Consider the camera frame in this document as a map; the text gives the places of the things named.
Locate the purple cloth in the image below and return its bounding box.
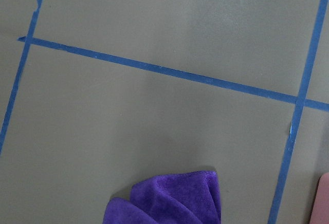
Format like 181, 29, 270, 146
103, 171, 222, 223

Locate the pink plastic tray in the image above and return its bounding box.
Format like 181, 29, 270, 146
309, 173, 328, 224

